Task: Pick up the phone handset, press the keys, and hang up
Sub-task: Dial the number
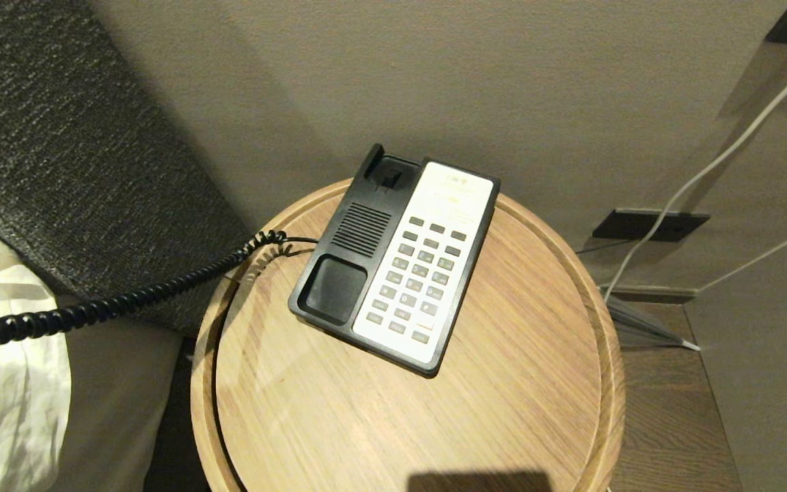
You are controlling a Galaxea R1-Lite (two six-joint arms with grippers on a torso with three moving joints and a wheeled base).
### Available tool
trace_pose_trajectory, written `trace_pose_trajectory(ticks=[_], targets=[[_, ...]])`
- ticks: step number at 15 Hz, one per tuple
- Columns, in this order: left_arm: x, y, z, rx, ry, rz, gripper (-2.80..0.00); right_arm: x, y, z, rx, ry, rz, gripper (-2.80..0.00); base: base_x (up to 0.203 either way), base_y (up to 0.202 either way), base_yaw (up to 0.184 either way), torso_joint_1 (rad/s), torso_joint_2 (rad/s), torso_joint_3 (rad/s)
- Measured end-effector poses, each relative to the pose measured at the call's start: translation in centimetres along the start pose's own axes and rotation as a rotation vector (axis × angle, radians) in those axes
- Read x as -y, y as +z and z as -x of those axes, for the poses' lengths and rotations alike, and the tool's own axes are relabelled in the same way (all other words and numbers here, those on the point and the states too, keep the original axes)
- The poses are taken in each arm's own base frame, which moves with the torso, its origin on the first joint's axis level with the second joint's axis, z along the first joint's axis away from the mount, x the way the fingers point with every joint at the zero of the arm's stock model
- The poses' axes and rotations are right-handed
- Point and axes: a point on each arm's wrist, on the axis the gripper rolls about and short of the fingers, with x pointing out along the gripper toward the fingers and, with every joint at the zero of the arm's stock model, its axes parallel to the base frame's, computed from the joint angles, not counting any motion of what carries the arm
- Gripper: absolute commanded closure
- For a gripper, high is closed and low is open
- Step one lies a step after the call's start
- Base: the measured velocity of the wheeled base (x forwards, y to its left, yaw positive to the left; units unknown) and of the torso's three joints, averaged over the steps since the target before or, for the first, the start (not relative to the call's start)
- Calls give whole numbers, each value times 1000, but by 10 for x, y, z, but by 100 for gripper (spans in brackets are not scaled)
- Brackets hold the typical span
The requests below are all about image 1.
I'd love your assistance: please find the black and white telephone base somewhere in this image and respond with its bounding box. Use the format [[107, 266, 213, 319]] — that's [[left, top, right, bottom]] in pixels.
[[288, 143, 501, 379]]

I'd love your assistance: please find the round wooden side table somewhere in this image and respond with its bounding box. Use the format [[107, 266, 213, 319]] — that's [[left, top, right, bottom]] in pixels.
[[190, 178, 627, 492]]

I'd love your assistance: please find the beige mattress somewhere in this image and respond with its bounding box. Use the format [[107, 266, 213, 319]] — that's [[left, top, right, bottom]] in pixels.
[[47, 295, 184, 492]]

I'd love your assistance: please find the dark upholstered headboard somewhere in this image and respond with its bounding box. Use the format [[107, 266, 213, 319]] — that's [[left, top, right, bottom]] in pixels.
[[0, 0, 262, 338]]

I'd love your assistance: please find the black coiled phone cord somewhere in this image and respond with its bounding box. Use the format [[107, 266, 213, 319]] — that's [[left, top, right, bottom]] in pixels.
[[0, 230, 318, 353]]

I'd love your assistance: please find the white cable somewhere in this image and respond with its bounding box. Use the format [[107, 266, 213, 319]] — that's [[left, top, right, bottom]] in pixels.
[[697, 215, 787, 295], [601, 57, 787, 304]]

